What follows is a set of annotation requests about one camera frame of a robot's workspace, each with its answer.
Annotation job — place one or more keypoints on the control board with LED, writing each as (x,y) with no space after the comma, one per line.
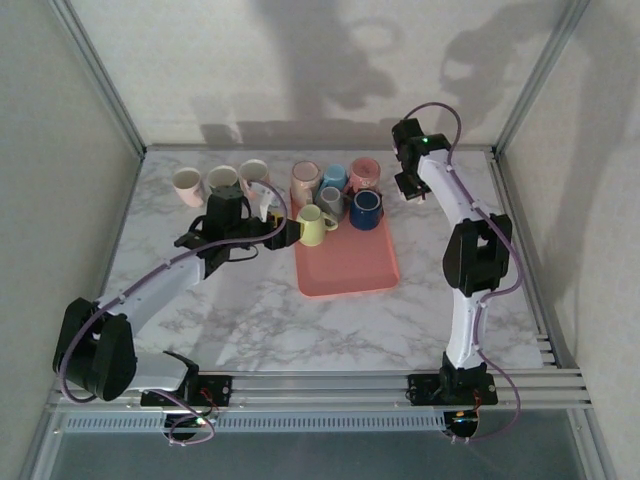
(462,425)
(187,425)

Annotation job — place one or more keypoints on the grey speckled-rim mug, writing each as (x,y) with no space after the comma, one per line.
(330,200)

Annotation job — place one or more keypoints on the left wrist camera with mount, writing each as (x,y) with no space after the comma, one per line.
(264,197)

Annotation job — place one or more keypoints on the salmon pink printed mug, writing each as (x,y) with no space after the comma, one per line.
(365,172)

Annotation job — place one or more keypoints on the wide slotted aluminium rail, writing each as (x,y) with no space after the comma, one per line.
(320,390)

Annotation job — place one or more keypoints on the navy blue mug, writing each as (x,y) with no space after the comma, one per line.
(366,207)

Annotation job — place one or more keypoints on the lime green mug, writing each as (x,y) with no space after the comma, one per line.
(312,225)

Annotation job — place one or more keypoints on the aluminium side rail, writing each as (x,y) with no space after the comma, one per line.
(531,250)

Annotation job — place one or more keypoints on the aluminium frame post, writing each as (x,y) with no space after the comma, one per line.
(537,75)
(102,75)

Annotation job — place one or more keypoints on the dark green mug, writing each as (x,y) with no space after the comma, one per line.
(222,176)

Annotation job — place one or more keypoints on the pale pink marbled mug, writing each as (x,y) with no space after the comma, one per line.
(305,182)

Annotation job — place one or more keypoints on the salmon pink plastic tray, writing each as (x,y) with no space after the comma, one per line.
(345,270)

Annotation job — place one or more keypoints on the light blue mug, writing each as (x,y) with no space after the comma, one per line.
(334,175)

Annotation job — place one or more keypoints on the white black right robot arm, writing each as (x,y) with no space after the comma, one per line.
(465,325)

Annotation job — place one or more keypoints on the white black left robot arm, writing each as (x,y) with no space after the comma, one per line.
(150,287)

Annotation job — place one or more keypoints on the thin aluminium table rail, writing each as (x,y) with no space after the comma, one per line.
(250,148)

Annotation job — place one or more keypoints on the small light pink mug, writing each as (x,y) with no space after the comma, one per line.
(187,185)

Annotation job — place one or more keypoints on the pink mug white inside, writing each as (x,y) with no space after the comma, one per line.
(254,172)

